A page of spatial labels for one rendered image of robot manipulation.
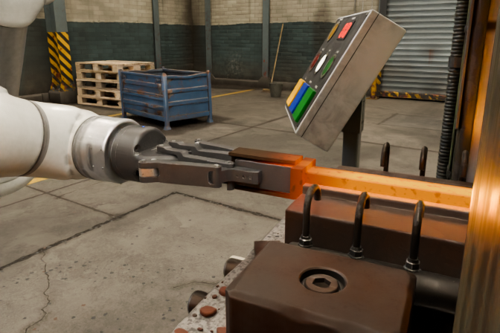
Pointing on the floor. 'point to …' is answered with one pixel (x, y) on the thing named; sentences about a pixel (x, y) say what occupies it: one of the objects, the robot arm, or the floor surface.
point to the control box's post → (351, 149)
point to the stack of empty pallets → (98, 79)
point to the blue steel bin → (166, 94)
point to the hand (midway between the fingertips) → (267, 172)
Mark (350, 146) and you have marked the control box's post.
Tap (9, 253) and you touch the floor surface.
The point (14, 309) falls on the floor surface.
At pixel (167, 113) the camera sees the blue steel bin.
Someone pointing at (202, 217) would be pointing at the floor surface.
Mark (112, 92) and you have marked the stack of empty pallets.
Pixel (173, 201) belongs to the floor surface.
